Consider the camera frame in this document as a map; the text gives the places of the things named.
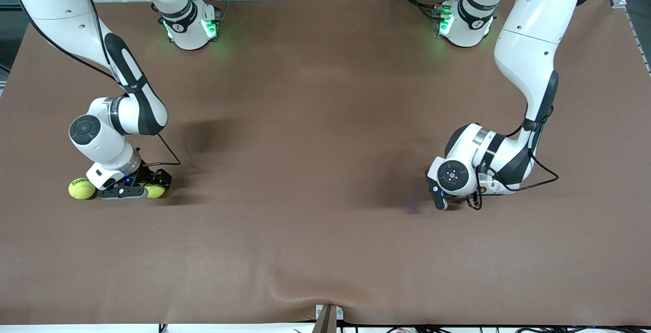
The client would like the grey metal mount bracket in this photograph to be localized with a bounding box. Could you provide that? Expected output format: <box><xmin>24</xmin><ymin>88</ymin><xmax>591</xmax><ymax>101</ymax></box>
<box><xmin>313</xmin><ymin>304</ymin><xmax>344</xmax><ymax>333</ymax></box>

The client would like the silver tennis ball can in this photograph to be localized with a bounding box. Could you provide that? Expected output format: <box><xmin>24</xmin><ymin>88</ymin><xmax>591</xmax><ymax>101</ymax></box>
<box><xmin>476</xmin><ymin>176</ymin><xmax>520</xmax><ymax>195</ymax></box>

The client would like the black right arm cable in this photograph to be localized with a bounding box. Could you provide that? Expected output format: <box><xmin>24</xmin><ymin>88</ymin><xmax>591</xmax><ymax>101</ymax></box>
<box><xmin>8</xmin><ymin>0</ymin><xmax>182</xmax><ymax>167</ymax></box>

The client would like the brown table mat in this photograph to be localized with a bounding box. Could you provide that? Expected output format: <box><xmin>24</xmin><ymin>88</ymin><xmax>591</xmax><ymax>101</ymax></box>
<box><xmin>0</xmin><ymin>0</ymin><xmax>651</xmax><ymax>326</ymax></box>

